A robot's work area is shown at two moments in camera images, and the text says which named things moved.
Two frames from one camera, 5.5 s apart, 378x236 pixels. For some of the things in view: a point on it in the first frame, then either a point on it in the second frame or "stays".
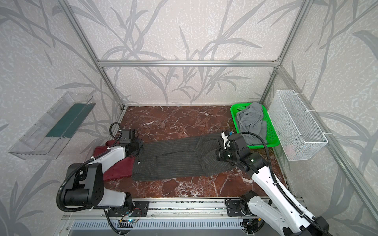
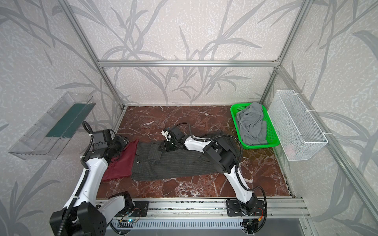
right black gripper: [223, 154] → [168, 144]
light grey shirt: [250, 118] stays
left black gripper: [137, 146] → [123, 141]
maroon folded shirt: [121, 168] stays
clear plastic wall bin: [45, 140] stays
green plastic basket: [271, 137] stays
